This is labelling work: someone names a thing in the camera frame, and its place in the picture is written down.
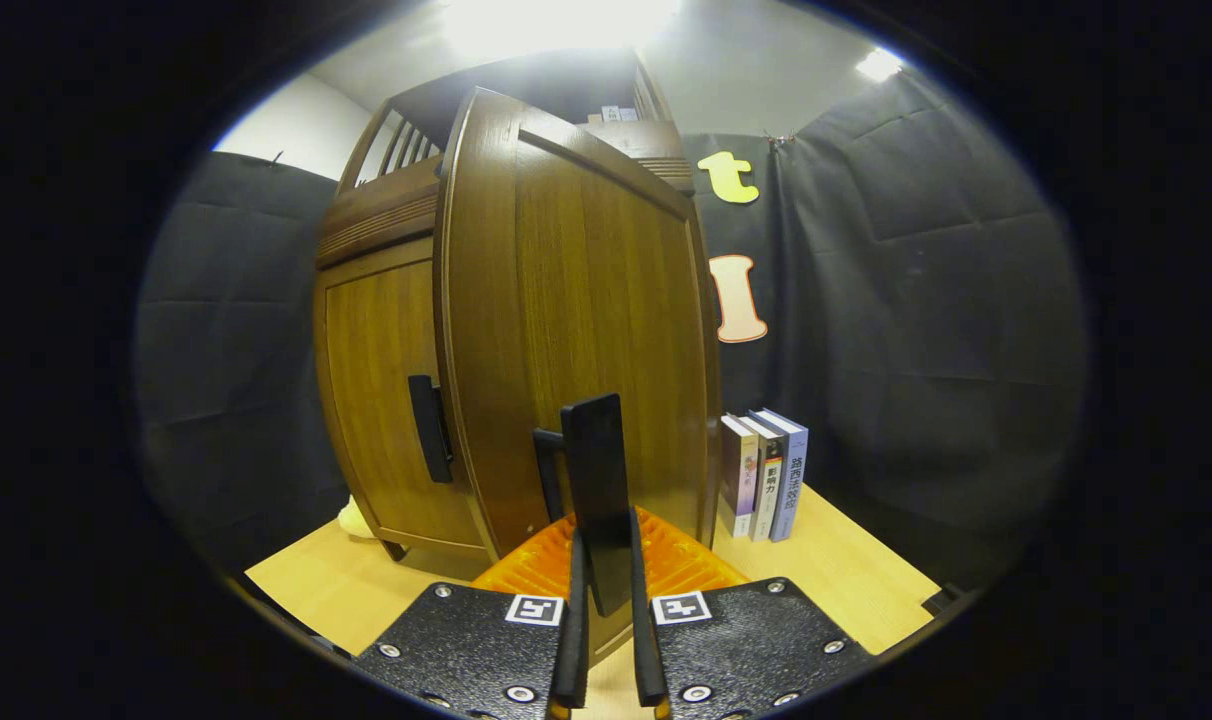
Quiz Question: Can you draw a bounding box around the dark white book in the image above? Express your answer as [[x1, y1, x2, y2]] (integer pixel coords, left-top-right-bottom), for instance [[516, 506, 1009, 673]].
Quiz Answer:
[[741, 415, 789, 543]]

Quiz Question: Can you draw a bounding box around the blue book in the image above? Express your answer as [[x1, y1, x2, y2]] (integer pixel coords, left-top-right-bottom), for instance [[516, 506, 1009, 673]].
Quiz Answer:
[[751, 408, 810, 543]]

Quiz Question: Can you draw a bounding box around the small ceiling light panel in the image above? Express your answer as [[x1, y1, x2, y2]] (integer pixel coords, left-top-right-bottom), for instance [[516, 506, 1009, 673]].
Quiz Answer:
[[856, 47, 905, 83]]

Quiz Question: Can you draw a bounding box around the wooden double-door shoe cabinet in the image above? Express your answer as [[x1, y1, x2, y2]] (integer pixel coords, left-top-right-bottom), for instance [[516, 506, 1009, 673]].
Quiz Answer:
[[313, 50, 697, 566]]

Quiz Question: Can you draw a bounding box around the large ceiling light panel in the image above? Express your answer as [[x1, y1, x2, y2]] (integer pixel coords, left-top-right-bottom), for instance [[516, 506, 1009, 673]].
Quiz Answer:
[[441, 0, 682, 56]]

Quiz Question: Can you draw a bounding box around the wooden cabinet door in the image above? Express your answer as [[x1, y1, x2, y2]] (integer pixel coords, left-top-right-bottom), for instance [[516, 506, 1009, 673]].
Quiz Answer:
[[434, 87, 722, 666], [313, 235, 487, 551]]

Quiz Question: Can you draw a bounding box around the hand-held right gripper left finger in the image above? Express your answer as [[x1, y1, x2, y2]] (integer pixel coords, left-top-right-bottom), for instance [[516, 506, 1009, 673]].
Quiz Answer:
[[354, 505, 592, 720]]

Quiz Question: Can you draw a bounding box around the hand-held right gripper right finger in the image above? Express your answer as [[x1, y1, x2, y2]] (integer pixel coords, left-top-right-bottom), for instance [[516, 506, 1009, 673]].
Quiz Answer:
[[628, 505, 875, 720]]

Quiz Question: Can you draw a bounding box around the black backdrop cloth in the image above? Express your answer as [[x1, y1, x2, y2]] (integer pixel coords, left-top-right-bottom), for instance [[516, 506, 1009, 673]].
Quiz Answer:
[[134, 70, 1087, 591]]

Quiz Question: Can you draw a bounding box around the cream plush toy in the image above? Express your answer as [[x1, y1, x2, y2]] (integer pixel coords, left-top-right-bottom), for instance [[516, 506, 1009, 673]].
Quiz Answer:
[[338, 497, 379, 541]]

